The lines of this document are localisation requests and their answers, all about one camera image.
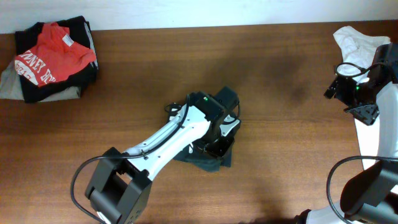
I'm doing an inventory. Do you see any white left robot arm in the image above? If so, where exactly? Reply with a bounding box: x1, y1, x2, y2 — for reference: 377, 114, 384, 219
85, 88, 241, 223

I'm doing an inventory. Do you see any grey folded garment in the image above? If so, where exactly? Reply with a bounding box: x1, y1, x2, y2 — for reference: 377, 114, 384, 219
1, 62, 81, 102

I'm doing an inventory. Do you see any red printed t-shirt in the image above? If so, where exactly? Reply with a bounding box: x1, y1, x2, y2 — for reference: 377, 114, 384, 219
14, 22, 96, 87

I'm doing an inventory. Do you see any black folded garment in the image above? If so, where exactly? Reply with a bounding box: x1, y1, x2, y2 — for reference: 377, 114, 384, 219
14, 16, 98, 103

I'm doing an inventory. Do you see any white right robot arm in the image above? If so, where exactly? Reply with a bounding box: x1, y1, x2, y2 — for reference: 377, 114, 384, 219
294, 82, 397, 224

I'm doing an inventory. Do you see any white crumpled garment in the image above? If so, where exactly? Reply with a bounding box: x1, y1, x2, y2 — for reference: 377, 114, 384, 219
333, 26, 397, 158

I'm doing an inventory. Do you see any dark green t-shirt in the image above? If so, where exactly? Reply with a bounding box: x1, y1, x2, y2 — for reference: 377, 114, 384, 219
173, 133, 232, 172

